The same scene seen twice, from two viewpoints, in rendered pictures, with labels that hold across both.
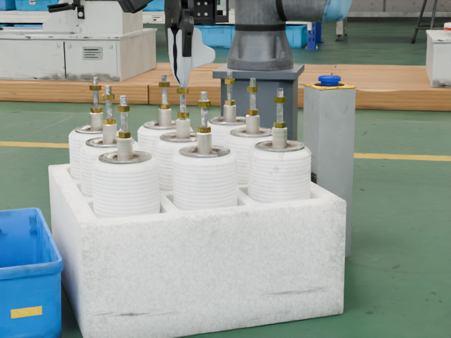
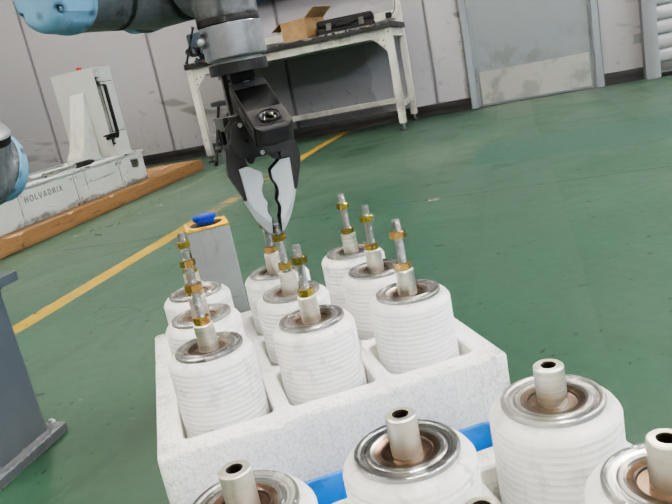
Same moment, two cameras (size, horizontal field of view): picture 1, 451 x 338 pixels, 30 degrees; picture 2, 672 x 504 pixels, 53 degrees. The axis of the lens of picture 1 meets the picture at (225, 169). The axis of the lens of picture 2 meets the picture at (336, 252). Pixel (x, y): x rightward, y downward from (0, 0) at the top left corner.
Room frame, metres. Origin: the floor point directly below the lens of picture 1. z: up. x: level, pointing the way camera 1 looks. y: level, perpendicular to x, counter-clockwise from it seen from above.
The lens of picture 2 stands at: (1.15, 0.90, 0.52)
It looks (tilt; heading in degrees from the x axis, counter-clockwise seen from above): 15 degrees down; 276
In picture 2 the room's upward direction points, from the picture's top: 11 degrees counter-clockwise
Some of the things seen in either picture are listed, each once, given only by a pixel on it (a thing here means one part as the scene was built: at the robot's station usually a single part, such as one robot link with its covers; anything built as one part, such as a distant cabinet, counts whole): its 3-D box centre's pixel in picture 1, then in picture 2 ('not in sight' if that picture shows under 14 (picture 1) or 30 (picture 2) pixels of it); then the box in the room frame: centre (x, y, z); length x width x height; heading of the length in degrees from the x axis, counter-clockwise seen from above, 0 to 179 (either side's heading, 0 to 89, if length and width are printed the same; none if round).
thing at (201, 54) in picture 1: (196, 57); (279, 191); (1.29, 0.04, 0.38); 0.06 x 0.03 x 0.09; 113
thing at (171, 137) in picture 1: (183, 137); (291, 292); (1.30, 0.07, 0.25); 0.08 x 0.08 x 0.01
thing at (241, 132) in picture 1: (252, 133); (275, 271); (1.34, -0.05, 0.25); 0.08 x 0.08 x 0.01
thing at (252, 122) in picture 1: (252, 125); (273, 263); (1.34, -0.05, 0.26); 0.02 x 0.02 x 0.03
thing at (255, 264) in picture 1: (184, 234); (315, 403); (1.30, 0.07, 0.09); 0.39 x 0.39 x 0.18; 18
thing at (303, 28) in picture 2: not in sight; (302, 26); (1.62, -4.62, 0.87); 0.40 x 0.30 x 0.23; 155
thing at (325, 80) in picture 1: (329, 81); (204, 220); (1.46, -0.19, 0.32); 0.04 x 0.04 x 0.02
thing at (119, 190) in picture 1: (127, 219); (420, 363); (1.15, 0.14, 0.16); 0.10 x 0.10 x 0.18
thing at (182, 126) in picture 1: (183, 129); (289, 283); (1.30, 0.07, 0.26); 0.02 x 0.02 x 0.03
